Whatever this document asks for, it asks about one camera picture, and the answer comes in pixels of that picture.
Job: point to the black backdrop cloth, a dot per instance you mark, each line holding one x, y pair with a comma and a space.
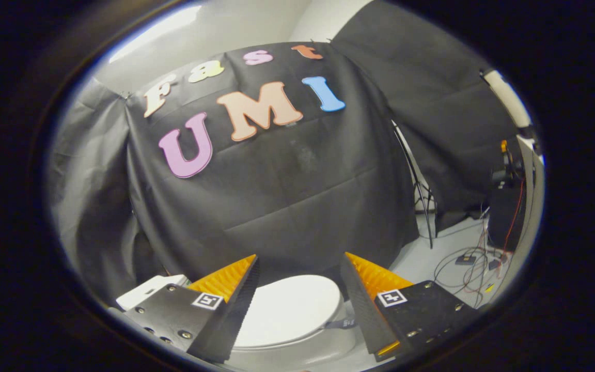
287, 196

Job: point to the white toilet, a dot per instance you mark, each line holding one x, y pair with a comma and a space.
297, 356

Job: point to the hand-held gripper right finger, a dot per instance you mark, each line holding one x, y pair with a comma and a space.
362, 310

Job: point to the black tripod stand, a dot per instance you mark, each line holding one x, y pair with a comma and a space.
415, 175

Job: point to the black box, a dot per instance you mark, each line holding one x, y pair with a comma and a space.
504, 217

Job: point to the white toilet lid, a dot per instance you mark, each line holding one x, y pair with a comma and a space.
287, 310

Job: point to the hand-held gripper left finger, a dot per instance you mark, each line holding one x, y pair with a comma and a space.
228, 320

